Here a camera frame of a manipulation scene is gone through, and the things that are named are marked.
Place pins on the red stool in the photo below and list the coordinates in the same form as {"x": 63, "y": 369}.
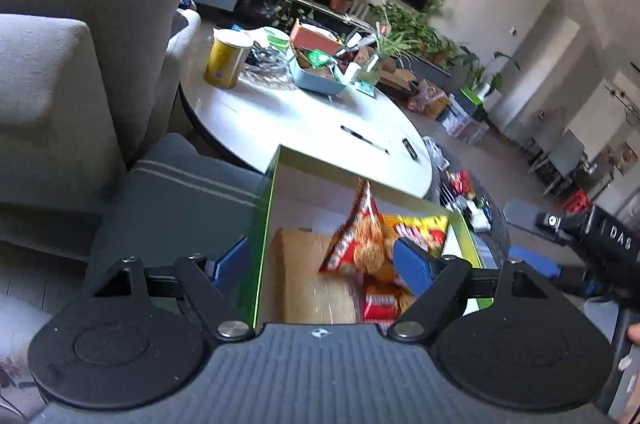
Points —
{"x": 577, "y": 203}

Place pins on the grey sofa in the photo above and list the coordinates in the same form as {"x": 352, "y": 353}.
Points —
{"x": 75, "y": 79}

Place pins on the white cup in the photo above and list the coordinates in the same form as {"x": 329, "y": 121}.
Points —
{"x": 351, "y": 73}

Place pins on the large plant in white planter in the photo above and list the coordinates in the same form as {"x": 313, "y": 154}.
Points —
{"x": 487, "y": 84}

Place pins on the orange cracker snack bag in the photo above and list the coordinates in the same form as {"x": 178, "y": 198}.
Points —
{"x": 360, "y": 239}

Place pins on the green cardboard box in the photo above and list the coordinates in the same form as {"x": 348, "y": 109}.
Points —
{"x": 265, "y": 229}

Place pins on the red chip bag white lettering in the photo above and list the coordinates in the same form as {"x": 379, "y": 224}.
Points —
{"x": 387, "y": 304}

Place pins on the clear storage box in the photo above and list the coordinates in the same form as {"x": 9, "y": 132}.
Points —
{"x": 462, "y": 122}

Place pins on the orange plastic bag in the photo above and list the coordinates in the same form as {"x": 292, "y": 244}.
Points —
{"x": 430, "y": 99}

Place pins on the grey dining chair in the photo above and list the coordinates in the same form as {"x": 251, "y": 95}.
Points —
{"x": 567, "y": 159}
{"x": 542, "y": 144}

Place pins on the green lidded white container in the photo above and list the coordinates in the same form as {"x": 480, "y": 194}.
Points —
{"x": 276, "y": 38}

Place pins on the person's right hand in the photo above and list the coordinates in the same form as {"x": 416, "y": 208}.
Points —
{"x": 634, "y": 335}

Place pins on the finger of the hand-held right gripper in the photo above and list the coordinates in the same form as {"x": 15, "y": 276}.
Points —
{"x": 540, "y": 264}
{"x": 525, "y": 214}

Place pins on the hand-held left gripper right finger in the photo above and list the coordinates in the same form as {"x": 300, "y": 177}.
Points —
{"x": 415, "y": 264}

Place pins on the light blue basket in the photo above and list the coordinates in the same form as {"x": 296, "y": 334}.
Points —
{"x": 315, "y": 82}

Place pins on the yellow red chip bag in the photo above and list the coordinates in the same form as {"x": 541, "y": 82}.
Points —
{"x": 420, "y": 231}

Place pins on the black pen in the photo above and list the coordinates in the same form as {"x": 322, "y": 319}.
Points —
{"x": 365, "y": 139}

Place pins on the red snack packets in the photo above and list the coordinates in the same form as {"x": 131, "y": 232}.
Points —
{"x": 460, "y": 184}

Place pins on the spider plant in glass vase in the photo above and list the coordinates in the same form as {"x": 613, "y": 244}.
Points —
{"x": 395, "y": 47}

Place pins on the small teal box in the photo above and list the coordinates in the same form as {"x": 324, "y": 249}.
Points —
{"x": 365, "y": 88}

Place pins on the flat green white box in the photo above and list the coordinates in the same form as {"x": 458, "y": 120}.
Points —
{"x": 472, "y": 97}

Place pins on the yellow canister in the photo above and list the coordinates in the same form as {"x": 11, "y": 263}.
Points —
{"x": 225, "y": 62}

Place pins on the white plastic bag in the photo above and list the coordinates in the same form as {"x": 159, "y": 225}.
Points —
{"x": 435, "y": 154}

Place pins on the white round table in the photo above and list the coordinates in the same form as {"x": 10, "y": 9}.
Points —
{"x": 300, "y": 129}

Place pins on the red box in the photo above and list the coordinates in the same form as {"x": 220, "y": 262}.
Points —
{"x": 312, "y": 37}

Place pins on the open cardboard box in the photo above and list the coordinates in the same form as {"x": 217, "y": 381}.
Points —
{"x": 397, "y": 77}

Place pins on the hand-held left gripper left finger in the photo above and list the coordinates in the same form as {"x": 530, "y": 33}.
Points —
{"x": 230, "y": 261}

